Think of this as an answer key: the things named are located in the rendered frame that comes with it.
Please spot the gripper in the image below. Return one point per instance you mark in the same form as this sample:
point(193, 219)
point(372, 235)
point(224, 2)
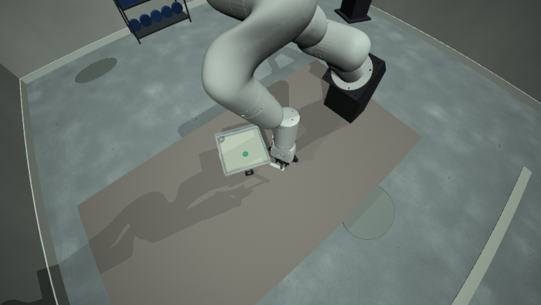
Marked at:
point(289, 156)

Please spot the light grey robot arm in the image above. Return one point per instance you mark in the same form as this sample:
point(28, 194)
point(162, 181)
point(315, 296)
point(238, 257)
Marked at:
point(267, 26)

